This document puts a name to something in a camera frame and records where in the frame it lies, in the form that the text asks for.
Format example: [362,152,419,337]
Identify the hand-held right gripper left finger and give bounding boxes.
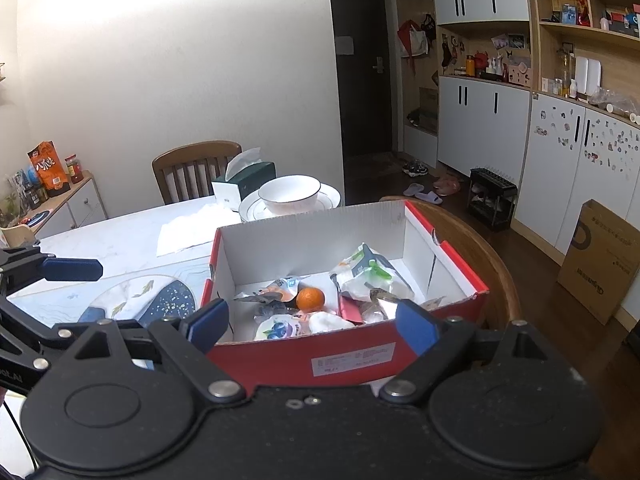
[60,298,251,403]

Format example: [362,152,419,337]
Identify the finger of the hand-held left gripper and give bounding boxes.
[0,245,104,306]
[0,297,108,376]

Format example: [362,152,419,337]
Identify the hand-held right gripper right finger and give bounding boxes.
[380,300,573,403]

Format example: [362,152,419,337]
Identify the gold foil snack packet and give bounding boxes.
[361,282,446,325]

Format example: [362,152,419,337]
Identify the blueberry print snack packet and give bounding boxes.
[254,311,307,342]

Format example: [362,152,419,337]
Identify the red cardboard box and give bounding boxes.
[200,199,490,388]

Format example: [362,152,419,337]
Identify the grey orange snack packet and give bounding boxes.
[234,276,301,306]

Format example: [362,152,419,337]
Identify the bag of white beads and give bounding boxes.
[308,311,357,334]

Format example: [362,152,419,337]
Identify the tangerine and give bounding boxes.
[296,286,326,312]

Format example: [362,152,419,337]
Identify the marble desktop with blue pattern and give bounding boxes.
[0,192,346,471]

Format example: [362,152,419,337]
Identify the white side cabinet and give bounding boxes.
[30,170,108,238]

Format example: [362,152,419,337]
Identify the beige wooden holder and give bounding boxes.
[0,225,38,248]

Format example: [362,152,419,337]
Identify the white paper napkin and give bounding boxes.
[156,205,241,257]

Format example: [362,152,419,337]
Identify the wooden chair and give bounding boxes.
[380,195,523,333]
[151,140,243,206]

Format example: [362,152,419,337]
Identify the orange snack bag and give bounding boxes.
[27,141,71,197]

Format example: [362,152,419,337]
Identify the green tissue box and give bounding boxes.
[211,147,277,211]

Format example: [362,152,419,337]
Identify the pink slippers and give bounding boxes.
[432,175,462,196]

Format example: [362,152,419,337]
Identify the white bowl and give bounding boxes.
[257,175,322,216]

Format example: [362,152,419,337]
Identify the black shoe rack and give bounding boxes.
[467,167,518,232]

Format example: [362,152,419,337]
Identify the brown cardboard carton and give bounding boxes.
[557,199,640,326]

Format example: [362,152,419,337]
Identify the white lower cabinet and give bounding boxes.
[437,75,532,181]

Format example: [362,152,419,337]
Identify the white cabinet with stickers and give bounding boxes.
[512,92,640,266]

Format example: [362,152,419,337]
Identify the dark entrance door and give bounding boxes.
[327,0,396,191]

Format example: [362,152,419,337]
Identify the red white hanging bag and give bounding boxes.
[397,19,431,58]

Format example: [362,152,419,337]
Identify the thin black cable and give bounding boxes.
[0,400,36,471]

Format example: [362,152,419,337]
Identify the wooden wall shelf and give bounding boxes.
[530,0,640,106]

